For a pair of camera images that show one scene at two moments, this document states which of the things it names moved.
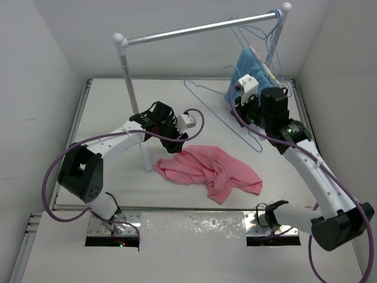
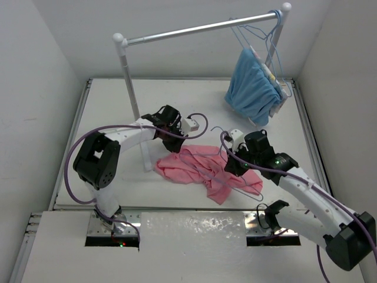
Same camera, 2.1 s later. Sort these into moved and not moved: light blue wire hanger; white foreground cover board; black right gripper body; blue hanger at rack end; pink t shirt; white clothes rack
Moved: black right gripper body; light blue wire hanger
Not moved: white foreground cover board; white clothes rack; pink t shirt; blue hanger at rack end
